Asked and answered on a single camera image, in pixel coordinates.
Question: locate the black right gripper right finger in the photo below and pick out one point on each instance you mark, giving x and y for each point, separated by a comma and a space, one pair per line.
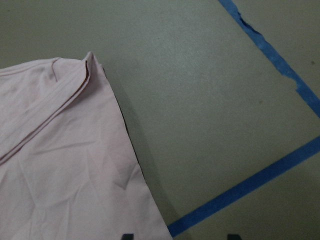
234, 237

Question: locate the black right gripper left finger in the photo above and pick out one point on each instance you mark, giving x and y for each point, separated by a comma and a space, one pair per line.
127, 236

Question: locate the pink Snoopy t-shirt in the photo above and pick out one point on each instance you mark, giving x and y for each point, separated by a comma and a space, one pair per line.
68, 170

